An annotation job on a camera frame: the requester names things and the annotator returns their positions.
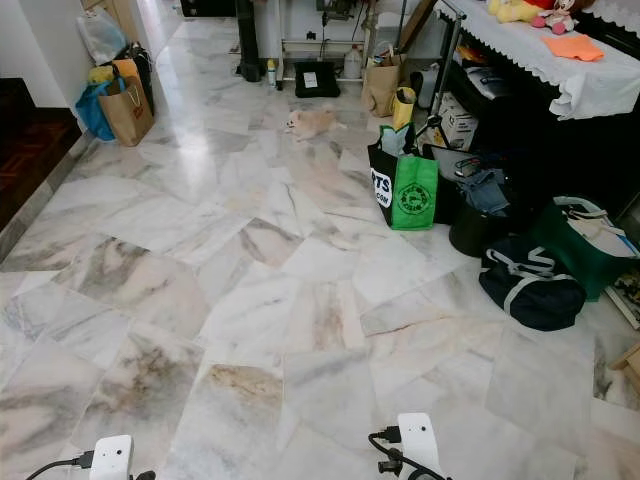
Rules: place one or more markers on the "green and black shopping bag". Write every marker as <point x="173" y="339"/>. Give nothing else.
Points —
<point x="409" y="190"/>

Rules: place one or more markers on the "tan paper bag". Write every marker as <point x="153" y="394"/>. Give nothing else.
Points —
<point x="380" y="84"/>

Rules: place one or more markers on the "blue plastic bag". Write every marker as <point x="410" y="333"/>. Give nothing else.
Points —
<point x="93" y="110"/>

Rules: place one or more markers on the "brown paper bag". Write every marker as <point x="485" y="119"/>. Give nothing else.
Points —
<point x="127" y="110"/>

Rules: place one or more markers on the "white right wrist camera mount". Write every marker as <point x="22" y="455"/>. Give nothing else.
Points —
<point x="419" y="438"/>

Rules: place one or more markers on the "clear plastic bag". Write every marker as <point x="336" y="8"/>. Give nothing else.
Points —
<point x="102" y="35"/>

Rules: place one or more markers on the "white cardboard box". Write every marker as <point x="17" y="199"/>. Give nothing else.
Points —
<point x="456" y="124"/>

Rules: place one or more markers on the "dark green tote bag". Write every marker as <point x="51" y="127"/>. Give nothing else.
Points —
<point x="588" y="247"/>

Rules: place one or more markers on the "yellow plush toy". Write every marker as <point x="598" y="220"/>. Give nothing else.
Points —
<point x="515" y="9"/>

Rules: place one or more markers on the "pink plush doll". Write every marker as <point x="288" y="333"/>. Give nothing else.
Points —
<point x="559" y="16"/>

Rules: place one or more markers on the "orange cloth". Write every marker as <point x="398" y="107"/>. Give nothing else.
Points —
<point x="573" y="46"/>

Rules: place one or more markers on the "black bin with jeans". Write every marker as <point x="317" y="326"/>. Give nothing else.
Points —
<point x="485" y="200"/>

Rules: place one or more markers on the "white lace tablecloth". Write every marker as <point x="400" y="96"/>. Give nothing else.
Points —
<point x="550" y="55"/>

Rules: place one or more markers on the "yellow rolled bag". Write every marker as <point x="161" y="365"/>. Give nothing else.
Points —
<point x="403" y="106"/>

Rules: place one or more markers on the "small tan dog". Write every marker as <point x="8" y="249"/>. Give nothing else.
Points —
<point x="309" y="122"/>

